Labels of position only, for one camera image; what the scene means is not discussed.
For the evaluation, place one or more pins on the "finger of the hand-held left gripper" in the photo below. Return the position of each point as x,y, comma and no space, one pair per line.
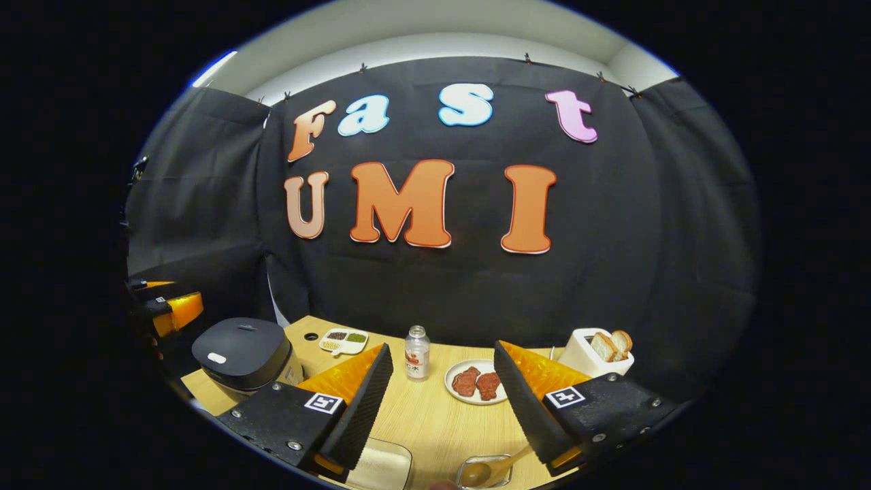
139,286
184,309

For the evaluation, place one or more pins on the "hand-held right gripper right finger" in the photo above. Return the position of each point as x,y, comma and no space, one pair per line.
531,422

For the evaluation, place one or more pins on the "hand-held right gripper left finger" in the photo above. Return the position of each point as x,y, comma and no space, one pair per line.
360,422

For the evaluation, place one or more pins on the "clear tray of rice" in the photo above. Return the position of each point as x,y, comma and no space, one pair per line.
384,466

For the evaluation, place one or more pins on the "black rice cooker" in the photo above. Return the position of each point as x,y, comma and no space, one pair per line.
241,350

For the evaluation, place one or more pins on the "wooden spoon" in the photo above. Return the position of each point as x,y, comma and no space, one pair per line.
476,473

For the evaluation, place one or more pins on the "red meat slice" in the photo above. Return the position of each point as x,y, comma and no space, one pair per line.
488,386
465,382

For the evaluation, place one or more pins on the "white toaster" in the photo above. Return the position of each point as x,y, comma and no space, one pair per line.
578,357

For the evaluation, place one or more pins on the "white round plate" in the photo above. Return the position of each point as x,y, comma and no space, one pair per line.
452,398

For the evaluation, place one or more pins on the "white divided grain dish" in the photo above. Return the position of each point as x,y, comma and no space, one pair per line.
343,341

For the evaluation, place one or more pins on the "small clear drink bottle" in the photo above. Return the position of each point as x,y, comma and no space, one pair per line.
417,357

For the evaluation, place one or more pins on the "toast bread slice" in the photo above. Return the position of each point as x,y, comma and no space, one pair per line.
603,347
622,340

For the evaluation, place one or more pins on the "black backdrop cloth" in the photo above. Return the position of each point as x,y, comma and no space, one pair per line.
442,292

